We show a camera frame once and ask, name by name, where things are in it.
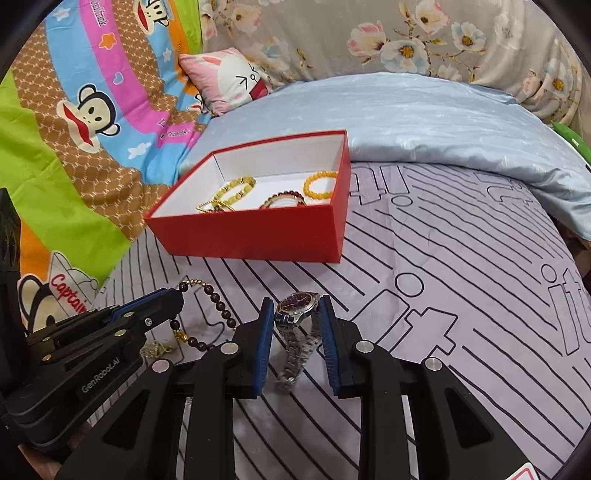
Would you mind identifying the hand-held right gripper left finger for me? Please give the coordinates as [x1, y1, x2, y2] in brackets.
[58, 296, 275, 480]

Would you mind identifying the silver wristwatch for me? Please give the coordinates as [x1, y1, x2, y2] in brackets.
[274, 291, 321, 395]

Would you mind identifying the translucent yellow bead bracelet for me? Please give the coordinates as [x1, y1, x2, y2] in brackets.
[210, 176, 257, 204]

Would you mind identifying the dark brown bead bracelet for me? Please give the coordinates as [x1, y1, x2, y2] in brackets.
[170, 279, 243, 356]

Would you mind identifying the grey floral blanket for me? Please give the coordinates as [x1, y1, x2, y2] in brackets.
[198, 0, 585, 134]

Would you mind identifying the colourful monkey print blanket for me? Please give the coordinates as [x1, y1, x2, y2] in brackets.
[0, 0, 213, 324]

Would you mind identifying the lilac striped bedsheet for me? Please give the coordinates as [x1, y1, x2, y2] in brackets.
[18, 159, 591, 480]

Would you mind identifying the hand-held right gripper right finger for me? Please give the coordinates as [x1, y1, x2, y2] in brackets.
[318, 294, 529, 480]

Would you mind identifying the dark red bead bracelet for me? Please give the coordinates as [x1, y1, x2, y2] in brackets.
[259, 193, 308, 209]

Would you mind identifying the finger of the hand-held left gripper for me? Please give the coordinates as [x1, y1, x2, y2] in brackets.
[25, 288, 171, 348]
[28, 292, 185, 370]

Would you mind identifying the green plastic object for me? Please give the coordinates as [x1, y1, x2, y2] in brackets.
[551, 121, 591, 162]

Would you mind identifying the red cardboard box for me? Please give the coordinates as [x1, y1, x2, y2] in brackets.
[143, 129, 352, 264]

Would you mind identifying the silver chain bracelet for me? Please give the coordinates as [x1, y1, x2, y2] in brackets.
[139, 339, 176, 358]

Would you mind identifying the gold small-bead bracelet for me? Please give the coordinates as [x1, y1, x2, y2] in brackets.
[196, 196, 232, 214]

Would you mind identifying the light blue blanket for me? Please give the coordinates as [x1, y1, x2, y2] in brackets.
[178, 71, 591, 241]

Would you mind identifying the pink cartoon pillow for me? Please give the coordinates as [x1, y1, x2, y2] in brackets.
[178, 47, 273, 116]

